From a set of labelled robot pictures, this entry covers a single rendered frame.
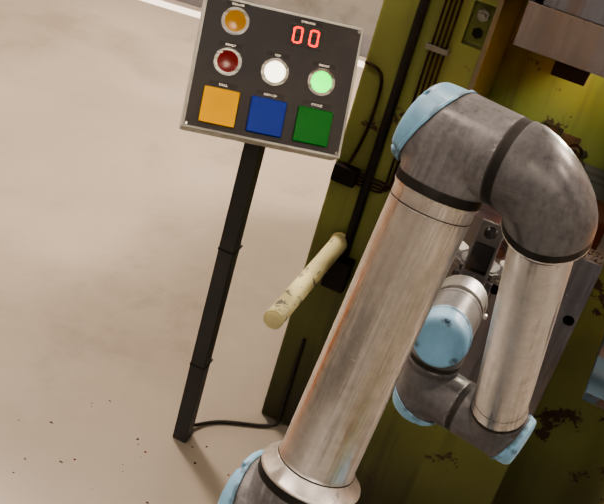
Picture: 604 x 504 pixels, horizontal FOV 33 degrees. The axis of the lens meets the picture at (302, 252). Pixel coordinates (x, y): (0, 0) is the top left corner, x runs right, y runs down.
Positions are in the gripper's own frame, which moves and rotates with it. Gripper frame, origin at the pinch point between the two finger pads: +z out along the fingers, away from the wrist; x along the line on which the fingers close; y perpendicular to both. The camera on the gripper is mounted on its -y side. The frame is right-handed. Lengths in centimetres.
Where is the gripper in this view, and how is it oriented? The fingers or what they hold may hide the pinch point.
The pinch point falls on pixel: (491, 242)
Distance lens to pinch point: 195.8
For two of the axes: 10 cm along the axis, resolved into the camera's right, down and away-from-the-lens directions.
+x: 9.0, 3.9, -2.1
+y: -2.4, 8.3, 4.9
